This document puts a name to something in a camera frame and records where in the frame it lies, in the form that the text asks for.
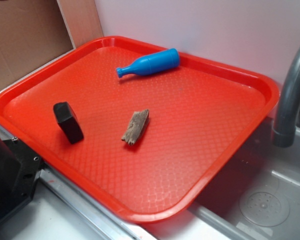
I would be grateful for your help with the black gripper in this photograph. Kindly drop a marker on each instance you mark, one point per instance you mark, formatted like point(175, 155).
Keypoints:
point(20, 165)

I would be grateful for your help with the brown wood chip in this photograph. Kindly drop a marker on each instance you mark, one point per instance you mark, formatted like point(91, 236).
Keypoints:
point(136, 127)

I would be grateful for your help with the red plastic tray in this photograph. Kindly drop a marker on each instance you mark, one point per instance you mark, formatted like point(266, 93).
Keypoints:
point(200, 113)

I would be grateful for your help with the brown cardboard panel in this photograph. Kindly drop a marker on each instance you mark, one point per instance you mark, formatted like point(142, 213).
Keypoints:
point(32, 33)

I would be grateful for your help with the light wooden board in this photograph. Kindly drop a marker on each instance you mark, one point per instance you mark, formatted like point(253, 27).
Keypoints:
point(81, 20)

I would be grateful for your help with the blue plastic toy bottle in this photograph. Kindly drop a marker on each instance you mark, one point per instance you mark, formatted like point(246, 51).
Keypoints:
point(151, 64)

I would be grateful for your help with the grey plastic sink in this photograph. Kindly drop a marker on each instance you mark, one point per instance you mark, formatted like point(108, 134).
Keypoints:
point(256, 195)

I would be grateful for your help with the grey faucet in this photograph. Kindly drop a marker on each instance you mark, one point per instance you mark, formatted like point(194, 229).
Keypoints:
point(287, 117)

